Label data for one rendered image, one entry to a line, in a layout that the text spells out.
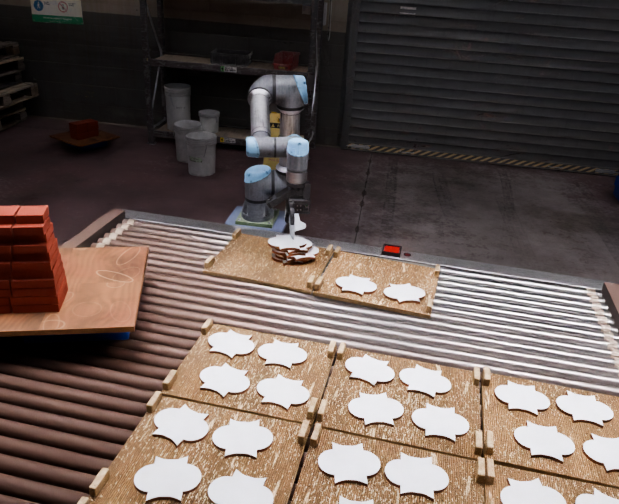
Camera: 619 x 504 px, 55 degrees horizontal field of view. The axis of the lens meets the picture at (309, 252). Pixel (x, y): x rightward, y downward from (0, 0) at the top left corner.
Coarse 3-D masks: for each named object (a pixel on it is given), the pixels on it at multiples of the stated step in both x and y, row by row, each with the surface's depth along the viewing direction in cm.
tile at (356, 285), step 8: (336, 280) 215; (344, 280) 215; (352, 280) 216; (360, 280) 216; (368, 280) 216; (344, 288) 210; (352, 288) 211; (360, 288) 211; (368, 288) 211; (376, 288) 212
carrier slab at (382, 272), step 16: (352, 256) 236; (368, 256) 236; (336, 272) 223; (352, 272) 224; (368, 272) 224; (384, 272) 225; (400, 272) 226; (416, 272) 227; (432, 272) 228; (320, 288) 212; (336, 288) 212; (384, 288) 214; (432, 288) 216; (368, 304) 205; (384, 304) 205; (400, 304) 205; (416, 304) 206; (432, 304) 206
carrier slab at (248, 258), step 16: (240, 240) 242; (256, 240) 243; (224, 256) 229; (240, 256) 230; (256, 256) 231; (320, 256) 234; (208, 272) 218; (224, 272) 218; (240, 272) 219; (256, 272) 219; (272, 272) 220; (288, 272) 221; (304, 272) 222; (320, 272) 222; (288, 288) 212; (304, 288) 211
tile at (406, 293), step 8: (392, 288) 212; (400, 288) 213; (408, 288) 213; (416, 288) 213; (384, 296) 209; (392, 296) 207; (400, 296) 208; (408, 296) 208; (416, 296) 208; (424, 296) 210
